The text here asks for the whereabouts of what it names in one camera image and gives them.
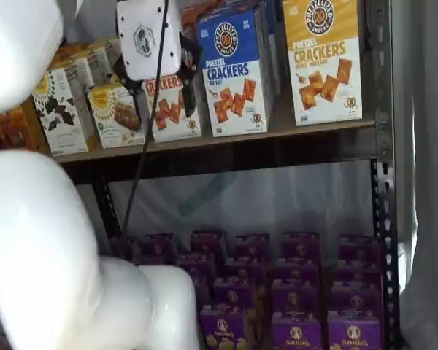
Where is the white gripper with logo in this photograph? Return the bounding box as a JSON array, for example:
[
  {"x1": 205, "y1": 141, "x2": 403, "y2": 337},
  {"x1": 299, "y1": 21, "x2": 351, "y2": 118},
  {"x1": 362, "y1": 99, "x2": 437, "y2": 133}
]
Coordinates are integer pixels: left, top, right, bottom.
[{"x1": 112, "y1": 0, "x2": 203, "y2": 119}]

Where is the orange white pretzel crackers box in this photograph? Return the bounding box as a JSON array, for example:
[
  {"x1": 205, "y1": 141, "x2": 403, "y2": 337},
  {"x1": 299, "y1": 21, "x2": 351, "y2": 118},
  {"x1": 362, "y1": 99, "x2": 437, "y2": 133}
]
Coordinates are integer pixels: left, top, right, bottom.
[
  {"x1": 180, "y1": 4, "x2": 206, "y2": 36},
  {"x1": 141, "y1": 71, "x2": 203, "y2": 144}
]

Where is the yellow white granola snack box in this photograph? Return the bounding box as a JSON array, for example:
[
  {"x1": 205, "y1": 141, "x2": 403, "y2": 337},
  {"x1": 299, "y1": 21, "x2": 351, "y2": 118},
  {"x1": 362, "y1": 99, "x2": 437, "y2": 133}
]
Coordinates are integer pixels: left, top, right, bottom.
[{"x1": 86, "y1": 80, "x2": 146, "y2": 150}]

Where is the white brown snack box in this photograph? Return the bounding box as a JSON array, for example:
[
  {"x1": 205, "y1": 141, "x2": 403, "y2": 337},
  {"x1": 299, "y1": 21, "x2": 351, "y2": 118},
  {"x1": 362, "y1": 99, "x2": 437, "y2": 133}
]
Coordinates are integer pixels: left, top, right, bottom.
[
  {"x1": 50, "y1": 53, "x2": 96, "y2": 96},
  {"x1": 82, "y1": 38, "x2": 122, "y2": 80}
]

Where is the blue white pretzel crackers box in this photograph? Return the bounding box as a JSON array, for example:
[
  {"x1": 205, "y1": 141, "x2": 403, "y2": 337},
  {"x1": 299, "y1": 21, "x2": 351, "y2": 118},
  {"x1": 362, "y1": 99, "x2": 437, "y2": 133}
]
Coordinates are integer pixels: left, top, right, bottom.
[{"x1": 194, "y1": 5, "x2": 280, "y2": 139}]

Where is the wooden shelf board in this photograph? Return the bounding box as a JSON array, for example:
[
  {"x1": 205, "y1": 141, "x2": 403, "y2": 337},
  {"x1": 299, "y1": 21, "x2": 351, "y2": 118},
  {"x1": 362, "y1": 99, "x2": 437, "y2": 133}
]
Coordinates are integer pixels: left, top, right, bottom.
[{"x1": 52, "y1": 119, "x2": 377, "y2": 164}]

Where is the white chocolate snack box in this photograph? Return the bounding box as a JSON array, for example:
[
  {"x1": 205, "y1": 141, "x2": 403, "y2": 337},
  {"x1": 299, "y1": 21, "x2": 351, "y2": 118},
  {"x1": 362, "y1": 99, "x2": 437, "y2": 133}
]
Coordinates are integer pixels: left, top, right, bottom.
[{"x1": 31, "y1": 67, "x2": 91, "y2": 158}]

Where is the dark orange snack box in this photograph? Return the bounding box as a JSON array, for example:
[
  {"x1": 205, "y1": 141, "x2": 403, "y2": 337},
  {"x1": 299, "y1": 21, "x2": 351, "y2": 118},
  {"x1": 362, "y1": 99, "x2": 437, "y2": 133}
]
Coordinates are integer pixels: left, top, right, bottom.
[{"x1": 0, "y1": 104, "x2": 37, "y2": 152}]

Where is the purple Annie's box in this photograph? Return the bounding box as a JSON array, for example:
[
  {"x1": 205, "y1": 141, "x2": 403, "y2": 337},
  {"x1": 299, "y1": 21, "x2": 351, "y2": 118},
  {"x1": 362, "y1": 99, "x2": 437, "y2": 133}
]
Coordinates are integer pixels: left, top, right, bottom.
[
  {"x1": 276, "y1": 258, "x2": 321, "y2": 282},
  {"x1": 234, "y1": 233, "x2": 272, "y2": 261},
  {"x1": 280, "y1": 230, "x2": 321, "y2": 261},
  {"x1": 270, "y1": 279, "x2": 321, "y2": 315},
  {"x1": 110, "y1": 236, "x2": 140, "y2": 263},
  {"x1": 139, "y1": 233, "x2": 177, "y2": 266},
  {"x1": 331, "y1": 280, "x2": 383, "y2": 322},
  {"x1": 327, "y1": 316, "x2": 383, "y2": 350},
  {"x1": 337, "y1": 234, "x2": 382, "y2": 264},
  {"x1": 176, "y1": 252, "x2": 217, "y2": 279},
  {"x1": 190, "y1": 230, "x2": 228, "y2": 257},
  {"x1": 223, "y1": 257, "x2": 266, "y2": 281},
  {"x1": 199, "y1": 305, "x2": 257, "y2": 350},
  {"x1": 212, "y1": 276, "x2": 258, "y2": 311},
  {"x1": 334, "y1": 261, "x2": 383, "y2": 284},
  {"x1": 192, "y1": 272, "x2": 215, "y2": 311},
  {"x1": 271, "y1": 311, "x2": 329, "y2": 350}
]

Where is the yellow white pretzel crackers box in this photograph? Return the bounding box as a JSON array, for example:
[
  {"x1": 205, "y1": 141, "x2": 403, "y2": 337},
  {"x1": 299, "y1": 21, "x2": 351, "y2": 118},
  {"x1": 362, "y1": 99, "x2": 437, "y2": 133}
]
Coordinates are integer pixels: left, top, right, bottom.
[{"x1": 282, "y1": 0, "x2": 364, "y2": 128}]

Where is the translucent plastic sheet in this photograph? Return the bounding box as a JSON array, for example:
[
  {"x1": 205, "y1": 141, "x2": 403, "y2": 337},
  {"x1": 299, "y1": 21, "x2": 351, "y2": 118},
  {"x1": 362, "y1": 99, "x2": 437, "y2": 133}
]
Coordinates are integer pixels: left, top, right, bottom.
[{"x1": 75, "y1": 159, "x2": 374, "y2": 258}]

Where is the white curtain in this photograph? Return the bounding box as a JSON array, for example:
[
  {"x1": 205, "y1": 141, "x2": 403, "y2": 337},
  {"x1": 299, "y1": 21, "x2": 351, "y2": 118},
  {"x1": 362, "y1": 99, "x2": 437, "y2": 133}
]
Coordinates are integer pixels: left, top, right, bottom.
[{"x1": 389, "y1": 0, "x2": 438, "y2": 350}]

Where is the black cable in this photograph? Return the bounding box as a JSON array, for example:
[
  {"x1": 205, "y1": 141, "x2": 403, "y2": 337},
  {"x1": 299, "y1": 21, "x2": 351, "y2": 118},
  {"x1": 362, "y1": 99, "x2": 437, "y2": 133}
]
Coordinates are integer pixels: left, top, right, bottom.
[{"x1": 121, "y1": 0, "x2": 171, "y2": 260}]

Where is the metal shelving frame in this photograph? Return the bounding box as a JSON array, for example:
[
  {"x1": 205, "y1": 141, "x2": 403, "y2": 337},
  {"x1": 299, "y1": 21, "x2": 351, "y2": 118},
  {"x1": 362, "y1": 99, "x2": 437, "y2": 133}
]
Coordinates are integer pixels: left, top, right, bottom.
[{"x1": 57, "y1": 0, "x2": 403, "y2": 350}]

